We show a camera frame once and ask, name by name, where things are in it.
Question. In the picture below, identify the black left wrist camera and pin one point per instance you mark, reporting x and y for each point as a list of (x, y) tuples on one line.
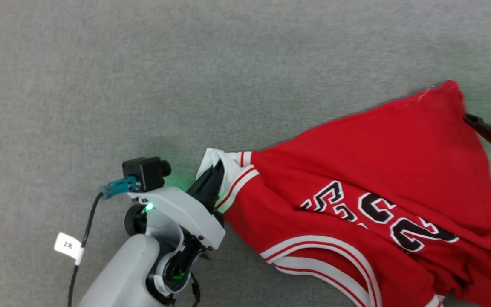
[(147, 171)]

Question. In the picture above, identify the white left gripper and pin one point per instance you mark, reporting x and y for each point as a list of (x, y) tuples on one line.
[(186, 213)]

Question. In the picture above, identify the red and white basketball jersey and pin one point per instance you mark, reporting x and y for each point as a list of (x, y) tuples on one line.
[(356, 170)]

